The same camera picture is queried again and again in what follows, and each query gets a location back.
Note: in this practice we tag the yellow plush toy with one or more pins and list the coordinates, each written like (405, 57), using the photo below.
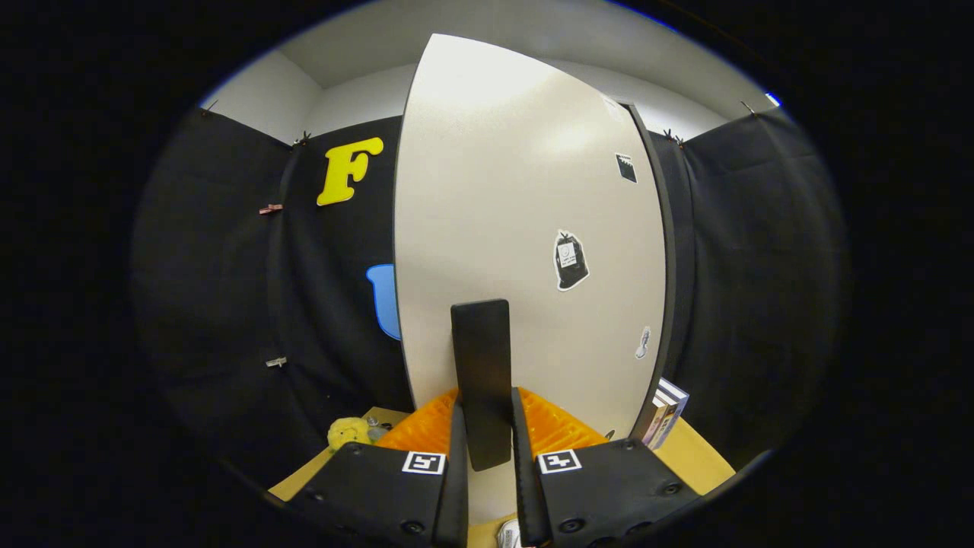
(348, 432)

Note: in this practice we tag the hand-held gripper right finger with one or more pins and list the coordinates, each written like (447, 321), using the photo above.
(529, 487)

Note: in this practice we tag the dark grey shoe cabinet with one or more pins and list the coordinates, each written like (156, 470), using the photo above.
(670, 251)

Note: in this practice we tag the beige shoe cabinet door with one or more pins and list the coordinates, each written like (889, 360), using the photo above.
(494, 190)

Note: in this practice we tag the red clip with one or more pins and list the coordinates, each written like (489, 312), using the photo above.
(271, 208)

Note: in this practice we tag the white and purple books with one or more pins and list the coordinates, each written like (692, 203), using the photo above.
(666, 415)

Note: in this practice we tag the black backdrop cloth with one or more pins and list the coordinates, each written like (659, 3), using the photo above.
(228, 266)

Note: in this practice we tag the white shoe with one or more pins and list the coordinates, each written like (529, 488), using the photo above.
(508, 535)

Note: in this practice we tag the small ceiling light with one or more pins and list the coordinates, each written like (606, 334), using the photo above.
(773, 99)

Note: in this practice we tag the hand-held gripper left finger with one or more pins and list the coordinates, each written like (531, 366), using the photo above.
(456, 487)

